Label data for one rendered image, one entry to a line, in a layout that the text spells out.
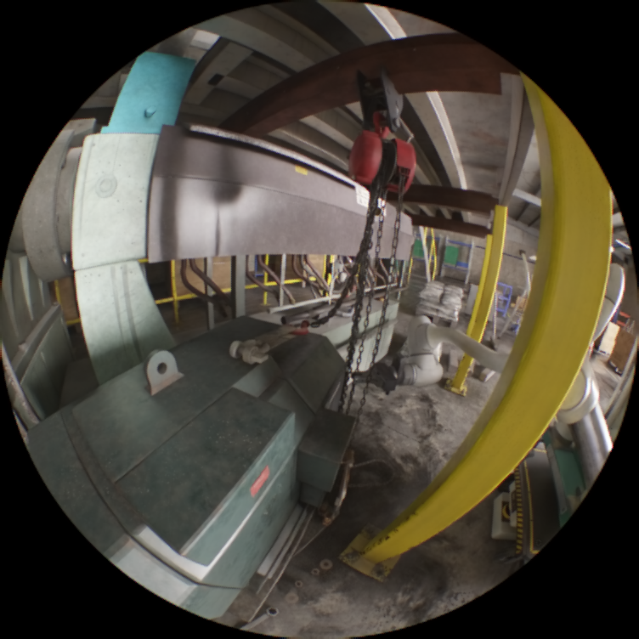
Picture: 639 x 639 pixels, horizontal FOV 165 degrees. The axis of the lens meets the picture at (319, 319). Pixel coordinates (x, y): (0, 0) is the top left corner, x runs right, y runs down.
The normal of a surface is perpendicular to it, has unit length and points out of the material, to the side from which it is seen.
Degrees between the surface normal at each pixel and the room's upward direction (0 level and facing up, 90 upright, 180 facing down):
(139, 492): 0
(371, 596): 0
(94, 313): 90
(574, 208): 90
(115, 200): 90
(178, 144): 78
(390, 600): 0
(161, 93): 90
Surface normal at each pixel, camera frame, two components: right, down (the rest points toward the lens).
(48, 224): 0.68, 0.60
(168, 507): 0.10, -0.94
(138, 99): 0.76, 0.30
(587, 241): -0.64, 0.21
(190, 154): 0.76, 0.09
